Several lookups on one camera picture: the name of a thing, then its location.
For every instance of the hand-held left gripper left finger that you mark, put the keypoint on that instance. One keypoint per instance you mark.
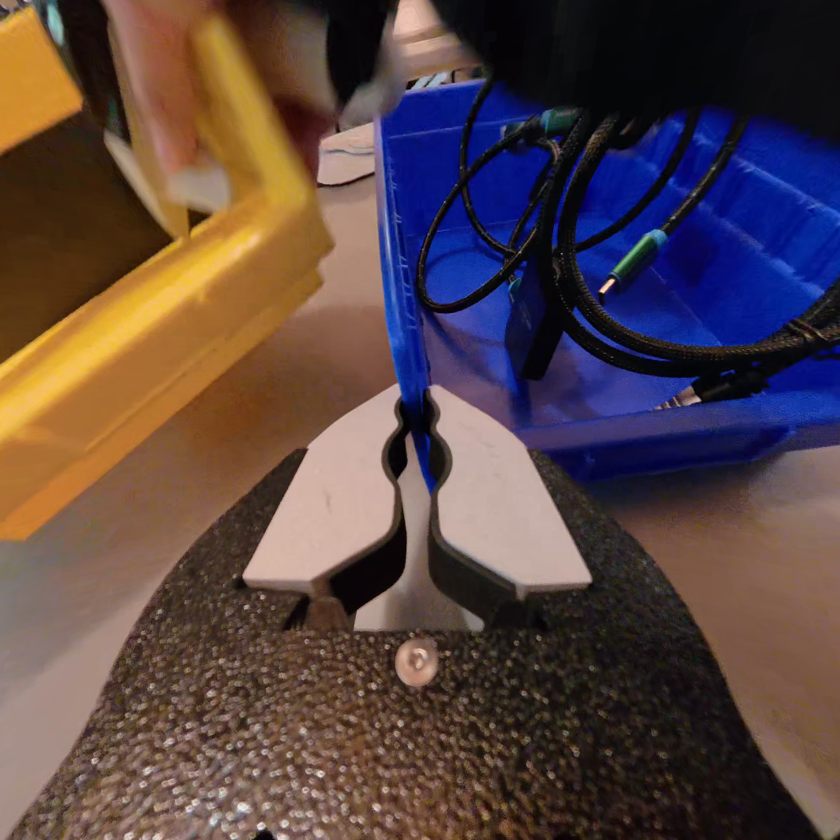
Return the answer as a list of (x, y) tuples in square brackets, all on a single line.
[(328, 505)]

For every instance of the blue plastic bin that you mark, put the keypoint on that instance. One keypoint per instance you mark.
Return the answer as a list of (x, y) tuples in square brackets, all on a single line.
[(722, 275)]

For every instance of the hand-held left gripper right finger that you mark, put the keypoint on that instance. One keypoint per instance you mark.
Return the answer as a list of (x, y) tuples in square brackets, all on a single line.
[(505, 512)]

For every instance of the grey usb hub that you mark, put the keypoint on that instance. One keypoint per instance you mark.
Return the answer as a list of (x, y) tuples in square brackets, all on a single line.
[(535, 328)]

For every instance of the yellow plastic bin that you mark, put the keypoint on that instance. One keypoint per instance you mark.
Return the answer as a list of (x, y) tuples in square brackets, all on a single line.
[(164, 315)]

